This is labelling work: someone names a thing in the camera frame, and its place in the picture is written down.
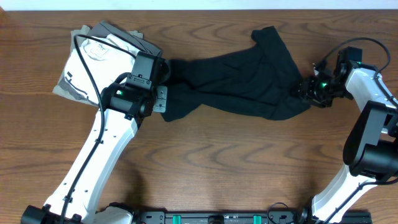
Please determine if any black polo shirt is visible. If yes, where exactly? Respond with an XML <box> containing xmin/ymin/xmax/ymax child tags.
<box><xmin>162</xmin><ymin>26</ymin><xmax>310</xmax><ymax>122</ymax></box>

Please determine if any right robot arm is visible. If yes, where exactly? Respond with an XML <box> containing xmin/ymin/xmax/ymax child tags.
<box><xmin>292</xmin><ymin>47</ymin><xmax>397</xmax><ymax>223</ymax></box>

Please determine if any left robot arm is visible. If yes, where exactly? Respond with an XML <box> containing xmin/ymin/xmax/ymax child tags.
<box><xmin>21</xmin><ymin>52</ymin><xmax>169</xmax><ymax>224</ymax></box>

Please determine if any dark grey folded garment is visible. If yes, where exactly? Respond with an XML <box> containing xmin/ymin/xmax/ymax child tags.
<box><xmin>57</xmin><ymin>21</ymin><xmax>163</xmax><ymax>106</ymax></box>

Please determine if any white folded shirt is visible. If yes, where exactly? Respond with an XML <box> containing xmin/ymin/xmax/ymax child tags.
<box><xmin>63</xmin><ymin>34</ymin><xmax>141</xmax><ymax>106</ymax></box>

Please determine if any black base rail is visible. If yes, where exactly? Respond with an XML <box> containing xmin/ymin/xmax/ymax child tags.
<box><xmin>136</xmin><ymin>210</ymin><xmax>373</xmax><ymax>224</ymax></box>

